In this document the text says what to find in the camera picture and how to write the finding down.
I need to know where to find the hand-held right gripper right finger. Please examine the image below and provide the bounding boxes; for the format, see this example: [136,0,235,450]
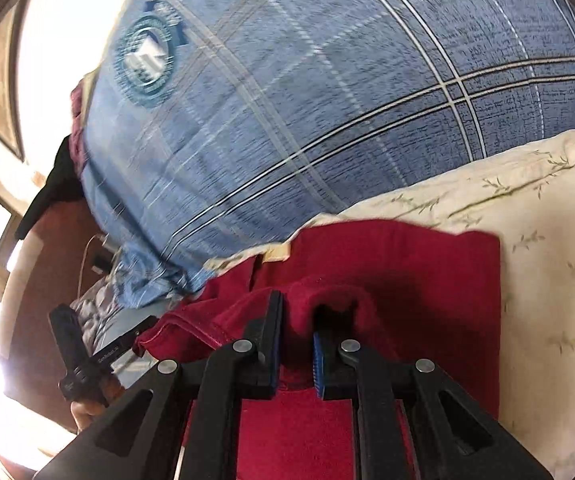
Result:
[312,305,553,480]

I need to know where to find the light patterned cloth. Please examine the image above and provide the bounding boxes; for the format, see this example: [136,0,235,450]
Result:
[70,272,133,346]

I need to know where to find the white cable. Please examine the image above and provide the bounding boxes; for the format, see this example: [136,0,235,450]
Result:
[74,232,113,306]

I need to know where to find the red sweater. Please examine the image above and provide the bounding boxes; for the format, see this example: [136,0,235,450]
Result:
[134,220,503,480]

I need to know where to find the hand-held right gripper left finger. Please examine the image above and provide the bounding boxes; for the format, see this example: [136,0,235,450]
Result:
[32,290,285,480]

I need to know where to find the person's left hand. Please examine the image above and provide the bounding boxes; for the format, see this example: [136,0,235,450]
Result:
[70,375,123,433]

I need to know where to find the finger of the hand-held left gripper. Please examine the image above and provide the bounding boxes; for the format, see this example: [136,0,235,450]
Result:
[114,315,160,353]

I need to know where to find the dark hanging cloth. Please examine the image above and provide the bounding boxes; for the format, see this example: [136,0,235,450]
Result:
[14,135,85,241]

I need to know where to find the cream floral sheet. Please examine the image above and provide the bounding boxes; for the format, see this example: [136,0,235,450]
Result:
[207,110,575,480]

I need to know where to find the maroon cloth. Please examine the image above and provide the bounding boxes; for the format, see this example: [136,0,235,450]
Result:
[70,82,93,171]

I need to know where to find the blue plaid quilt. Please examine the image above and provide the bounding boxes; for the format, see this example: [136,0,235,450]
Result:
[70,0,575,311]

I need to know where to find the brown headboard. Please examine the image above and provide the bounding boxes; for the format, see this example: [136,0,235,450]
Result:
[10,200,118,431]

